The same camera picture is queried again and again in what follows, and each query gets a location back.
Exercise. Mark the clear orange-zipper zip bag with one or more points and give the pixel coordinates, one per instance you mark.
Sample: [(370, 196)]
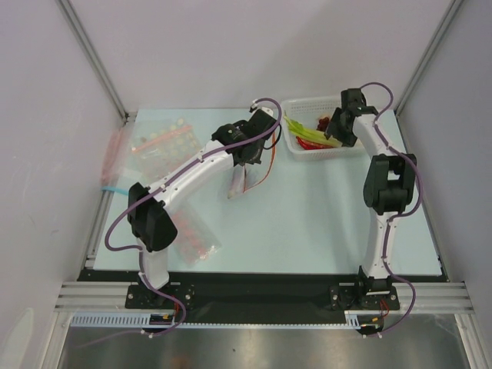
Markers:
[(256, 177)]

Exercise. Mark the aluminium front rail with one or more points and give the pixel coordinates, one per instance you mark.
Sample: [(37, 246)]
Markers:
[(92, 296)]

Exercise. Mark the red-dotted zip bag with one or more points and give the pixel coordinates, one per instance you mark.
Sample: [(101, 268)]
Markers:
[(195, 241)]

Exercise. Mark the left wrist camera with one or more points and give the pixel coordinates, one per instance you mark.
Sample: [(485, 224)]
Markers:
[(256, 107)]

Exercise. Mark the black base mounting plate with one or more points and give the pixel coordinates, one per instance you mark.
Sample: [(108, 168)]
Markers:
[(248, 297)]

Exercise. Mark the white plastic basket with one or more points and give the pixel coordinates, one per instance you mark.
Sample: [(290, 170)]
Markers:
[(304, 121)]

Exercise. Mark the blue-zipper bag edge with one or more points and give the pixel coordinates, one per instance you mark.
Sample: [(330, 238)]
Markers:
[(115, 190)]

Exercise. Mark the white slotted cable duct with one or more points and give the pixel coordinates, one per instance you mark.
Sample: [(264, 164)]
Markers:
[(138, 320)]

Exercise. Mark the green onion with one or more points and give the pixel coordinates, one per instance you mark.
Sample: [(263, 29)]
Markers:
[(297, 129)]

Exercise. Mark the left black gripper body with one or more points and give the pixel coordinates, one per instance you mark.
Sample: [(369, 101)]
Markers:
[(256, 156)]

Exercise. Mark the aluminium frame post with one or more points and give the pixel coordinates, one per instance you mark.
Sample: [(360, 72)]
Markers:
[(85, 43), (430, 51)]

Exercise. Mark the red grapes bunch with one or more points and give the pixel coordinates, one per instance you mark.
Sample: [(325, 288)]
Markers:
[(323, 123)]

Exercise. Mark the yellow-dotted pink-zipper bag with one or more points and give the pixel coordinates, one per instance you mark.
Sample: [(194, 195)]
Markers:
[(162, 146)]

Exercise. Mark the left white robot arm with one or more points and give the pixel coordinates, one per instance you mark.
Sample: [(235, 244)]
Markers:
[(151, 220)]

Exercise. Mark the red chili pepper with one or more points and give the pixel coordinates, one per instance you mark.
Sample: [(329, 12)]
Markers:
[(309, 145)]

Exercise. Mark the right aluminium frame post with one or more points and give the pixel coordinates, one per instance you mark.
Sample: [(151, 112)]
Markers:
[(430, 51)]

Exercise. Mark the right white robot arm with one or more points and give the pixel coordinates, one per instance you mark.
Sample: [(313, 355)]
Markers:
[(388, 188)]

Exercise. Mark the purple eggplant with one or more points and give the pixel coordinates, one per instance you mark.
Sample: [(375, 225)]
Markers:
[(237, 186)]

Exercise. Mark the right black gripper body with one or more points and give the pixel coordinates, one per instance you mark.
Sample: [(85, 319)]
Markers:
[(342, 131)]

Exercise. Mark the left aluminium frame post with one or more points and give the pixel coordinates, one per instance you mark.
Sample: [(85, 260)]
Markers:
[(85, 43)]

